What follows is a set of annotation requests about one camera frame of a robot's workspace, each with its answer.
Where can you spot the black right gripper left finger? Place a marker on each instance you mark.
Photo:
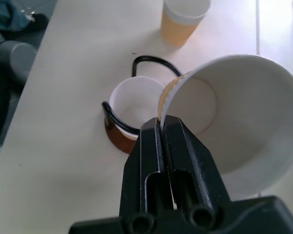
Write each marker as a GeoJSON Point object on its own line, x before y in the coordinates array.
{"type": "Point", "coordinates": [146, 170]}

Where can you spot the tan paper cup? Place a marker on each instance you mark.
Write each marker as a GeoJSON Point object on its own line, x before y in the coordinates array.
{"type": "Point", "coordinates": [179, 22]}
{"type": "Point", "coordinates": [134, 102]}
{"type": "Point", "coordinates": [246, 117]}

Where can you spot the silver robot leg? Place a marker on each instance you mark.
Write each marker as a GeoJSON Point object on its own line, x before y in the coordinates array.
{"type": "Point", "coordinates": [15, 58]}

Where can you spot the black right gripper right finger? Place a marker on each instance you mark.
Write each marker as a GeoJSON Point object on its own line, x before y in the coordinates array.
{"type": "Point", "coordinates": [190, 165]}

